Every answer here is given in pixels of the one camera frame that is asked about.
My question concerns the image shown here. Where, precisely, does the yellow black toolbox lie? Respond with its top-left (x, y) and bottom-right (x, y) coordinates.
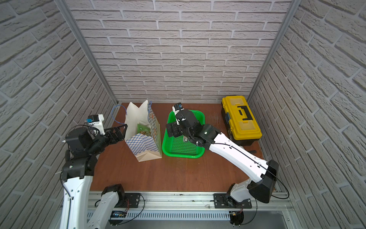
top-left (221, 95), bottom-right (262, 146)

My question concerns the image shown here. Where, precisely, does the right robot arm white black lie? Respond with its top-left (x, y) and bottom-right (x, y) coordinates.
top-left (166, 103), bottom-right (279, 203)

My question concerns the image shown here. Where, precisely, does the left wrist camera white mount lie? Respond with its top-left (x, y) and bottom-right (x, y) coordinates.
top-left (86, 114), bottom-right (105, 135)

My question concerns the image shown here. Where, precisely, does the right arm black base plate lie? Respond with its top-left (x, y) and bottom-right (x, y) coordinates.
top-left (213, 193), bottom-right (252, 209)

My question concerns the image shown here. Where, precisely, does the small circuit board left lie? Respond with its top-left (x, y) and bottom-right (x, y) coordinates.
top-left (111, 211), bottom-right (127, 219)

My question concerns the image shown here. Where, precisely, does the green condiment packet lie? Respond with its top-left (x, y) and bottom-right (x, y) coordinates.
top-left (137, 124), bottom-right (152, 136)

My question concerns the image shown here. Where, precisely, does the green plastic basket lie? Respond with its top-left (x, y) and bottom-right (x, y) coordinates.
top-left (162, 110), bottom-right (205, 159)

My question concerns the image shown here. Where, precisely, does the aluminium front rail frame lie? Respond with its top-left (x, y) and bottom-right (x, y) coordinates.
top-left (71, 190), bottom-right (295, 221)

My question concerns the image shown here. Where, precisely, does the white blue checkered paper bag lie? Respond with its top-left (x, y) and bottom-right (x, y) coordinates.
top-left (111, 100), bottom-right (163, 162)

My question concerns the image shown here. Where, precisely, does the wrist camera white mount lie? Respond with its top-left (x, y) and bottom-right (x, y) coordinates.
top-left (172, 103), bottom-right (184, 114)
top-left (86, 114), bottom-right (105, 135)

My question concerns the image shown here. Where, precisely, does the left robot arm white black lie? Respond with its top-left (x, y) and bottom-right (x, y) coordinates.
top-left (60, 125), bottom-right (127, 229)

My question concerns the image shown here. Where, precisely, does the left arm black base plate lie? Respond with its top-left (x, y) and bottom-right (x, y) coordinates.
top-left (115, 193), bottom-right (141, 209)

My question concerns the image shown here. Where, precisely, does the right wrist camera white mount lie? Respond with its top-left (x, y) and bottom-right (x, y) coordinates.
top-left (172, 103), bottom-right (184, 114)

